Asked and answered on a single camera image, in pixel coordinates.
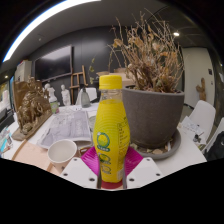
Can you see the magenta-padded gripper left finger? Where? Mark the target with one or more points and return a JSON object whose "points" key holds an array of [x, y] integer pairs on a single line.
{"points": [[78, 171]]}

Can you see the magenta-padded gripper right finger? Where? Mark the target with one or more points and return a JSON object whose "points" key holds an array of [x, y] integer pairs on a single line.
{"points": [[145, 171]]}

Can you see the yellow drink bottle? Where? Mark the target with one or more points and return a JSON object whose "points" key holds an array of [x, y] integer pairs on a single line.
{"points": [[111, 130]]}

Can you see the grey plant saucer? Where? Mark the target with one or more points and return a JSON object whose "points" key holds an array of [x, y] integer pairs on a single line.
{"points": [[170, 150]]}

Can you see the flat round red coaster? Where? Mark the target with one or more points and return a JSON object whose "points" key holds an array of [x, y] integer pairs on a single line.
{"points": [[111, 185]]}

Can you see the open newspaper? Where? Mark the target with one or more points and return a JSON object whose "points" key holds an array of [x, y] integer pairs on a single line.
{"points": [[66, 128]]}

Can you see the small round grey bowl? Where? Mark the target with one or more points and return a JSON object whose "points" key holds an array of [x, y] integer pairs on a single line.
{"points": [[92, 122]]}

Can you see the beige wooden drawing board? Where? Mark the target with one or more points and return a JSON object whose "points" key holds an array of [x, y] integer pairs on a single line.
{"points": [[30, 155]]}

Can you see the dry plant in grey pot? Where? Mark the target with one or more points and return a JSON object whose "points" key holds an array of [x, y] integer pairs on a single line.
{"points": [[151, 116]]}

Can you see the white papers on chair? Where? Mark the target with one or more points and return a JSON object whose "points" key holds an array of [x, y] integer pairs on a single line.
{"points": [[190, 128]]}

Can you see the dark grey bottle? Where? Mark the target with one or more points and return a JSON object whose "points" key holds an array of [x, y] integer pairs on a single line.
{"points": [[85, 99]]}

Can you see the white green-labelled spray bottle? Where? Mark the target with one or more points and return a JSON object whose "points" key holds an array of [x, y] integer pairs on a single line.
{"points": [[53, 101]]}

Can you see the black backpack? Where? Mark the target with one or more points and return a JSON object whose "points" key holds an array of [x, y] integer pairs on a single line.
{"points": [[216, 148]]}

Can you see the white plaster bust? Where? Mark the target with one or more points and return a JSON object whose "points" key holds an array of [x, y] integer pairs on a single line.
{"points": [[65, 95]]}

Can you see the plain white chair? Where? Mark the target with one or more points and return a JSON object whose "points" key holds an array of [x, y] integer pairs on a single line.
{"points": [[92, 95]]}

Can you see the golden relief sculpture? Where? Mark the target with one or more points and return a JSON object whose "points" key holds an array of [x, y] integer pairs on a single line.
{"points": [[31, 108]]}

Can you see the colourful book stack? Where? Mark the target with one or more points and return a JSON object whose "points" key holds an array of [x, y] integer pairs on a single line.
{"points": [[5, 141]]}

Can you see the white chair with papers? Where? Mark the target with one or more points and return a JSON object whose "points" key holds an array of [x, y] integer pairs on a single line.
{"points": [[203, 115]]}

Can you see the wooden easel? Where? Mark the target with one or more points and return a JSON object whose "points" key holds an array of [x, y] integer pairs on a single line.
{"points": [[77, 83]]}

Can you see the white cabinet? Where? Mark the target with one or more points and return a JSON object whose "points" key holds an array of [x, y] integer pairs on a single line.
{"points": [[22, 70]]}

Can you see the recessed ceiling spotlight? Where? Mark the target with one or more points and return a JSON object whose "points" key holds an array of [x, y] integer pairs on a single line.
{"points": [[176, 34]]}

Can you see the long ceiling strip light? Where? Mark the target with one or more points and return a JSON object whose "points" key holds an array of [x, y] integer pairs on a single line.
{"points": [[40, 18]]}

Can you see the wooden figure by wall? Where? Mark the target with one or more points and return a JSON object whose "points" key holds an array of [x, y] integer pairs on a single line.
{"points": [[201, 89]]}

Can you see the black wall screen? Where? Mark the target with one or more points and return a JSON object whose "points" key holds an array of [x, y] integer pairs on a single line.
{"points": [[53, 63]]}

